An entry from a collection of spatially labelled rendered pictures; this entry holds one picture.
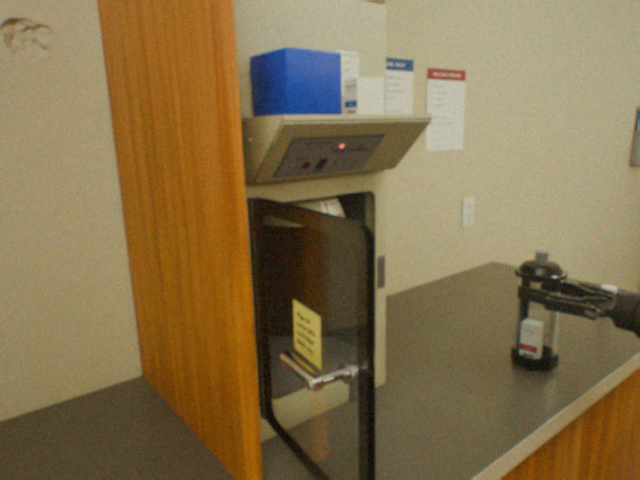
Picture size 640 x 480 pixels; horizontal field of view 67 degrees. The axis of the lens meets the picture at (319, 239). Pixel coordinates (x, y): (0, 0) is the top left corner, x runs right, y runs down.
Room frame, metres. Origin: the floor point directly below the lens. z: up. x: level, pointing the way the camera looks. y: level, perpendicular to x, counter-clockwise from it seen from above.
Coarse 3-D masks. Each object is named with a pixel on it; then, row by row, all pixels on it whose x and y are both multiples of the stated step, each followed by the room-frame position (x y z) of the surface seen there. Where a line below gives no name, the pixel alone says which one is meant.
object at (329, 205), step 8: (304, 200) 0.90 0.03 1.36; (312, 200) 0.90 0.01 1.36; (320, 200) 0.91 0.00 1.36; (328, 200) 0.92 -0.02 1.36; (336, 200) 0.94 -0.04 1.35; (312, 208) 0.89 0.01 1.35; (320, 208) 0.90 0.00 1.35; (328, 208) 0.91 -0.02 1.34; (336, 208) 0.93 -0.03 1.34; (344, 216) 0.95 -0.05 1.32
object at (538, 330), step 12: (540, 276) 1.00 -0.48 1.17; (552, 276) 1.00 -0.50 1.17; (540, 288) 1.01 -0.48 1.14; (552, 288) 1.01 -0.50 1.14; (516, 312) 1.06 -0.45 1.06; (528, 312) 1.02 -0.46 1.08; (540, 312) 1.01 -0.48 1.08; (552, 312) 1.01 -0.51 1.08; (516, 324) 1.05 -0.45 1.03; (528, 324) 1.02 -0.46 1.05; (540, 324) 1.01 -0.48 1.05; (552, 324) 1.01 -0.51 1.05; (516, 336) 1.05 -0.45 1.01; (528, 336) 1.02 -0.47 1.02; (540, 336) 1.01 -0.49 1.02; (552, 336) 1.01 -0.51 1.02; (516, 348) 1.05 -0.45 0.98; (528, 348) 1.02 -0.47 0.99; (540, 348) 1.01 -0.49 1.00; (552, 348) 1.01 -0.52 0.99
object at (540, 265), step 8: (536, 256) 1.05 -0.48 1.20; (544, 256) 1.04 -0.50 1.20; (528, 264) 1.05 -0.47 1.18; (536, 264) 1.04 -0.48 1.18; (544, 264) 1.04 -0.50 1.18; (552, 264) 1.04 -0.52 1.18; (528, 272) 1.03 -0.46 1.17; (536, 272) 1.02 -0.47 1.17; (544, 272) 1.01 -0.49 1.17; (552, 272) 1.01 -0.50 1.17; (560, 272) 1.02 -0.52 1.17
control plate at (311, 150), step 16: (304, 144) 0.74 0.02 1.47; (320, 144) 0.76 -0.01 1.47; (336, 144) 0.79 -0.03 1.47; (352, 144) 0.81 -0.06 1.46; (368, 144) 0.83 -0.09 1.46; (288, 160) 0.75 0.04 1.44; (304, 160) 0.78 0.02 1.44; (320, 160) 0.80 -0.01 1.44; (352, 160) 0.85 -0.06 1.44; (368, 160) 0.87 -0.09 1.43
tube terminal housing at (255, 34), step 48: (240, 0) 0.78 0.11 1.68; (288, 0) 0.84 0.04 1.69; (336, 0) 0.90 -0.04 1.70; (240, 48) 0.78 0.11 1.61; (336, 48) 0.90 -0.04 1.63; (384, 48) 0.97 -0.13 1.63; (240, 96) 0.78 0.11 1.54; (384, 96) 0.97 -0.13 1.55; (288, 192) 0.83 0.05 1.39; (336, 192) 0.89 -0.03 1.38; (384, 192) 0.97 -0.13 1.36; (384, 240) 0.97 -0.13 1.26; (384, 288) 0.97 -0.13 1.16; (384, 336) 0.97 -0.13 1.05
